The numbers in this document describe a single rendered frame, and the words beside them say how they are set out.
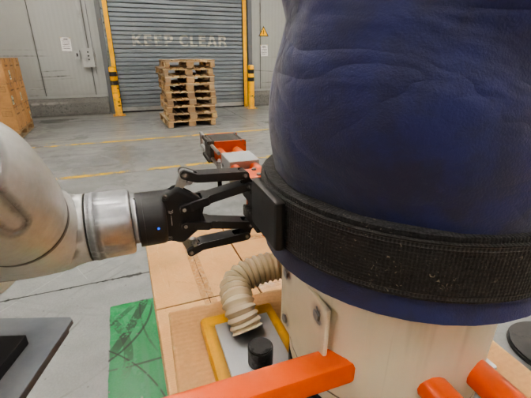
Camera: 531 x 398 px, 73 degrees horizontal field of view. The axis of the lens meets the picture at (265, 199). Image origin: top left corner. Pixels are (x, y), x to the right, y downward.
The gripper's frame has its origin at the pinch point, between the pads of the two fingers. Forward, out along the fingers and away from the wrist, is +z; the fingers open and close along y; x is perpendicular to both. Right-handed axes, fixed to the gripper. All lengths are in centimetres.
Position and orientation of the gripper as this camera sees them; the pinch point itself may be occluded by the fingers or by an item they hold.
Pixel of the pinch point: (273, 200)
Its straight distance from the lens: 55.8
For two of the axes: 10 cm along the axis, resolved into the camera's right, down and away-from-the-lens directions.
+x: 3.6, 3.5, -8.6
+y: 0.0, 9.3, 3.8
